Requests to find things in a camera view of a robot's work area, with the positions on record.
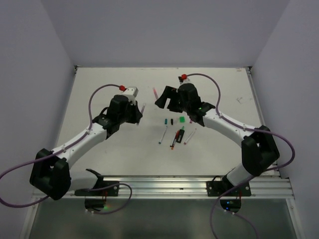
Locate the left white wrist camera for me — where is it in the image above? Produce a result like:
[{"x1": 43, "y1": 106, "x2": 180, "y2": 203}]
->
[{"x1": 123, "y1": 87, "x2": 139, "y2": 102}]

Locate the left black base bracket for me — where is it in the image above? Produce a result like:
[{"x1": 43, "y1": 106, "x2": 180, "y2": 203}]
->
[{"x1": 74, "y1": 180, "x2": 120, "y2": 197}]

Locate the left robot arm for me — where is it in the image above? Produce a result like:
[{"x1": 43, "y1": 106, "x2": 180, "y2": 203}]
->
[{"x1": 29, "y1": 88, "x2": 143, "y2": 200}]

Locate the teal white marker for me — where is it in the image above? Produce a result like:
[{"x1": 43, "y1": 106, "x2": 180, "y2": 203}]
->
[{"x1": 158, "y1": 125, "x2": 168, "y2": 144}]

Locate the pink clear pen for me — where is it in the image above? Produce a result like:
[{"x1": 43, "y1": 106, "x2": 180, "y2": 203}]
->
[{"x1": 153, "y1": 87, "x2": 159, "y2": 100}]

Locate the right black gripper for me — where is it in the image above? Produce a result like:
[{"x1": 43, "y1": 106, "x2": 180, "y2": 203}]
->
[{"x1": 155, "y1": 85, "x2": 190, "y2": 113}]

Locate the aluminium mounting rail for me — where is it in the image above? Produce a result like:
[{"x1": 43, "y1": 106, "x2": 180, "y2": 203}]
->
[{"x1": 64, "y1": 173, "x2": 294, "y2": 199}]

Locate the green black highlighter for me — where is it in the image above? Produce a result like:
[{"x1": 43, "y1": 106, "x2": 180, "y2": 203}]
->
[{"x1": 176, "y1": 126, "x2": 185, "y2": 143}]

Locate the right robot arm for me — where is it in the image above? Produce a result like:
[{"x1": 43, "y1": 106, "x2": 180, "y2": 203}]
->
[{"x1": 155, "y1": 83, "x2": 280, "y2": 196}]

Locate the orange clear pen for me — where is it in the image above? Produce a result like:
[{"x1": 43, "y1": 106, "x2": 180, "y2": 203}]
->
[{"x1": 170, "y1": 130, "x2": 179, "y2": 150}]

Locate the black base bracket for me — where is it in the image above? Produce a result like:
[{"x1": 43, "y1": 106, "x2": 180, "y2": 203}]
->
[
  {"x1": 206, "y1": 176, "x2": 252, "y2": 197},
  {"x1": 74, "y1": 180, "x2": 120, "y2": 197}
]

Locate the pink white marker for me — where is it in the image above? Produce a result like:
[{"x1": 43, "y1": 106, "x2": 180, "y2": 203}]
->
[{"x1": 183, "y1": 128, "x2": 197, "y2": 145}]

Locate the right black base bracket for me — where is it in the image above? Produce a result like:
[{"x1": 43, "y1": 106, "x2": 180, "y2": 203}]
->
[{"x1": 206, "y1": 176, "x2": 252, "y2": 197}]

